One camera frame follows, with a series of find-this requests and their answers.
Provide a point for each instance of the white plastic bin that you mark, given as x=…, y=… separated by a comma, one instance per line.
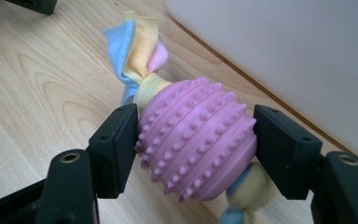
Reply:
x=292, y=62

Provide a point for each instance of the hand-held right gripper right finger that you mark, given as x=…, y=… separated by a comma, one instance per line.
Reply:
x=286, y=149

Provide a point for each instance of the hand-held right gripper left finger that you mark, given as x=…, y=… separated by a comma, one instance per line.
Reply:
x=115, y=152

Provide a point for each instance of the pink nubbed ball cloth toy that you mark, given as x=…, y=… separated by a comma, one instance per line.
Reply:
x=195, y=140

